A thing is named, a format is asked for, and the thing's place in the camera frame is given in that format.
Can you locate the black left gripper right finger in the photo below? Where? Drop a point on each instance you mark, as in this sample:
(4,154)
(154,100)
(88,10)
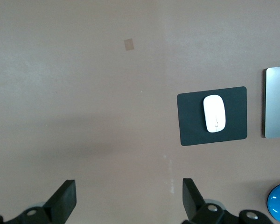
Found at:
(193,205)

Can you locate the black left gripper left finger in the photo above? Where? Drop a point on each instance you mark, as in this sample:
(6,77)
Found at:
(60,205)

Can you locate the white computer mouse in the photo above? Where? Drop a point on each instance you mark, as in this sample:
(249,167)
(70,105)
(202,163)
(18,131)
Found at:
(214,112)

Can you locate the black mouse pad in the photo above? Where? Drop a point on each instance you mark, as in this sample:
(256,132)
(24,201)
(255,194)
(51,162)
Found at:
(189,121)

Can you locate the silver laptop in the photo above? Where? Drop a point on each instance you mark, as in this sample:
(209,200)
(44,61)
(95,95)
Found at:
(277,102)

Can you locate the brown tape patch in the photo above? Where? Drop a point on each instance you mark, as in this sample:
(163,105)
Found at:
(129,44)

